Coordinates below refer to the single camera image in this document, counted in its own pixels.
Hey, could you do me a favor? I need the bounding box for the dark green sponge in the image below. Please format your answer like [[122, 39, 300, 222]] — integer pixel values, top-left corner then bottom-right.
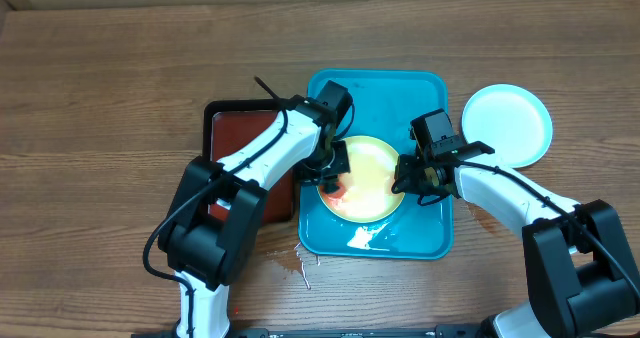
[[319, 176, 345, 197]]

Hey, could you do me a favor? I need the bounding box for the yellow-green plate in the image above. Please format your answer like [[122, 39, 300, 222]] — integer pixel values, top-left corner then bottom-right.
[[318, 136, 404, 223]]

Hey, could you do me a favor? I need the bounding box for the light blue plate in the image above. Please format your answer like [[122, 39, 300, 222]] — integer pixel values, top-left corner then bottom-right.
[[461, 84, 553, 168]]

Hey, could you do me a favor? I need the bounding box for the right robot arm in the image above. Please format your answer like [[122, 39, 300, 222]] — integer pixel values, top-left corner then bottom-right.
[[392, 109, 639, 337]]

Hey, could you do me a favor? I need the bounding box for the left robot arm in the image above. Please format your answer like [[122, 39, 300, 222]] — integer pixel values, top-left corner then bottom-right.
[[142, 81, 355, 337]]

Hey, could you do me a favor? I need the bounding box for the teal plastic tray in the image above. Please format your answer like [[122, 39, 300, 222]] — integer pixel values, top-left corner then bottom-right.
[[298, 69, 454, 260]]

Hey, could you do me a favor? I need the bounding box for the black tray with red water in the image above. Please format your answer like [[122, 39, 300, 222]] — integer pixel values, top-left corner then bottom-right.
[[202, 99, 296, 225]]

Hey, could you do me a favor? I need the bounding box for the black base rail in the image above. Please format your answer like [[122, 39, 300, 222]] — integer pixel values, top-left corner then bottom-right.
[[130, 322, 501, 338]]

